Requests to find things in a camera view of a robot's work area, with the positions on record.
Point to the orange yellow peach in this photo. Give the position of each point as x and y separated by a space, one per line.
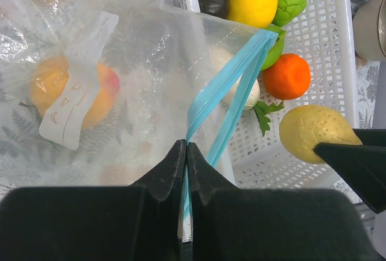
71 101

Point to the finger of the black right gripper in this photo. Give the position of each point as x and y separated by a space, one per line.
362 167

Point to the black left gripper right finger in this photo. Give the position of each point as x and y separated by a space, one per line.
229 223

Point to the orange tangerine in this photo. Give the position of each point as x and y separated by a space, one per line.
289 78

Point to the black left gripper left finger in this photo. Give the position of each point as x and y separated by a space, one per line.
137 222

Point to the clear zip top bag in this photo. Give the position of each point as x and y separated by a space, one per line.
169 89

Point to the white perforated plastic basket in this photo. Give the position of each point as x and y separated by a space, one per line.
344 99

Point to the beige ceramic bowl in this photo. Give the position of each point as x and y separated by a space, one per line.
369 30

